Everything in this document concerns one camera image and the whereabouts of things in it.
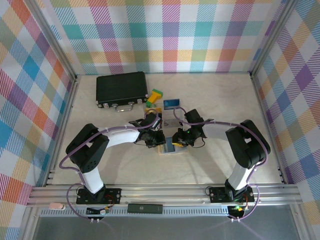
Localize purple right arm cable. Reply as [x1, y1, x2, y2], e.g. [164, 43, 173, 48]
[173, 106, 271, 222]

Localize aluminium mounting rail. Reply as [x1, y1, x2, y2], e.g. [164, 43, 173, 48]
[27, 184, 301, 207]

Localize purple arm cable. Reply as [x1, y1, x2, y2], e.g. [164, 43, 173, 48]
[173, 106, 271, 222]
[59, 111, 161, 222]

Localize small controller board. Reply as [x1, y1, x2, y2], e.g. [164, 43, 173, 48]
[228, 205, 248, 216]
[86, 206, 111, 216]

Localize black carrying case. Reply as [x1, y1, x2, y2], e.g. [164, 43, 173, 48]
[95, 71, 149, 113]

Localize blue card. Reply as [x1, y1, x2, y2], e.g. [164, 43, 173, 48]
[163, 98, 182, 111]

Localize aluminium right frame post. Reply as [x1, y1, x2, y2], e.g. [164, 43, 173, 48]
[249, 0, 300, 77]

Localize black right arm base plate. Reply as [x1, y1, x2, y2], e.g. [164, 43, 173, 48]
[208, 186, 255, 204]

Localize aluminium frame post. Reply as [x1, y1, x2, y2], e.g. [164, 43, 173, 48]
[23, 0, 78, 81]
[249, 0, 300, 77]

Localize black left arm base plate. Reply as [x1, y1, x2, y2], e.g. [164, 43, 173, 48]
[76, 187, 123, 205]

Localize yellow card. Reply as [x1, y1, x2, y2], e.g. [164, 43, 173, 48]
[144, 106, 164, 119]

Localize slotted metal cable duct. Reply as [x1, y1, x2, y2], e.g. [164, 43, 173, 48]
[39, 206, 248, 217]

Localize beige card holder blue sleeves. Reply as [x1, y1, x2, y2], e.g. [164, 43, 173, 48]
[157, 136, 190, 155]

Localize black bar device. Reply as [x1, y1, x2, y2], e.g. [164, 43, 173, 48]
[126, 203, 164, 215]

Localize aluminium left frame post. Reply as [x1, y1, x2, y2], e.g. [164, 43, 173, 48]
[23, 0, 78, 81]

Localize aluminium left side rail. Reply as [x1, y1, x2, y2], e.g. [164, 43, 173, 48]
[41, 76, 81, 187]

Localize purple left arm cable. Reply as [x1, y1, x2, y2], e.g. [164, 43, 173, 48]
[59, 111, 161, 222]

